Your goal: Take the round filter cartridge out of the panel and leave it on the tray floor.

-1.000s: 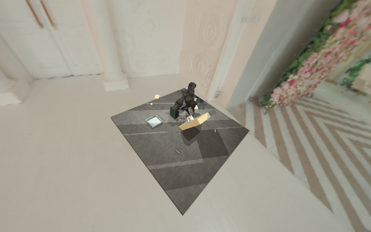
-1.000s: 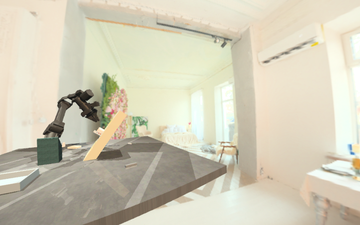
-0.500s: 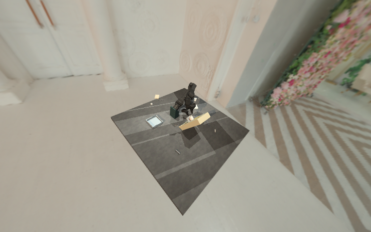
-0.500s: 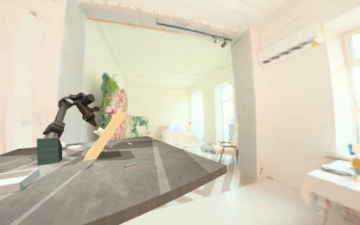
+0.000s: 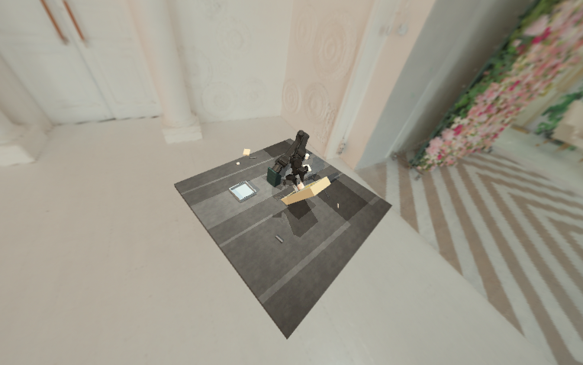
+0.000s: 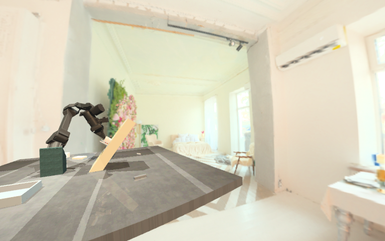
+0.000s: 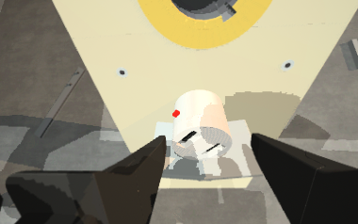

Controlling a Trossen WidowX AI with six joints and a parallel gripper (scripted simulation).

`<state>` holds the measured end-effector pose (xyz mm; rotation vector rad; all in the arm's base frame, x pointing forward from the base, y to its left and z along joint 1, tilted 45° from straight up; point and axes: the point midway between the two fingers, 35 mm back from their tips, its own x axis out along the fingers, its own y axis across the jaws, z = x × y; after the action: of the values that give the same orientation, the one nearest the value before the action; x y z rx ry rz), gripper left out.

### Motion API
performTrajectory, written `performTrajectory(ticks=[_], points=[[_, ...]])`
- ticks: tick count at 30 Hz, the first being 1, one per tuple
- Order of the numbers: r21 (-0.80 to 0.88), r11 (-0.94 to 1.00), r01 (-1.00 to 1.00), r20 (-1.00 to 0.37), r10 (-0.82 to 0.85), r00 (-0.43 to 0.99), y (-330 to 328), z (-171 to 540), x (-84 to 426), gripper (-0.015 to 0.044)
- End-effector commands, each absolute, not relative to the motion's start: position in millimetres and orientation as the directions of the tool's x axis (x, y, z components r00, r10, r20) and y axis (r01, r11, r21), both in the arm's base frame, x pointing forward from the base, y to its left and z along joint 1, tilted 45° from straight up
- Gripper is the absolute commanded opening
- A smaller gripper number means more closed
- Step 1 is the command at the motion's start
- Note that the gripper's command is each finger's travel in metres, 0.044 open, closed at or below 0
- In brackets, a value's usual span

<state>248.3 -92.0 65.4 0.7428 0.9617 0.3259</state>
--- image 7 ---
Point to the white cylinder with two slots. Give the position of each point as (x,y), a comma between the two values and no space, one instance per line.
(200,128)

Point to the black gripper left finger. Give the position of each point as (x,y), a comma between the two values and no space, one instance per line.
(122,194)

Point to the cream service panel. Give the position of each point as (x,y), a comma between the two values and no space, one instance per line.
(259,56)

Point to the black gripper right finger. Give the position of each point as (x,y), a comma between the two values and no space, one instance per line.
(310,188)

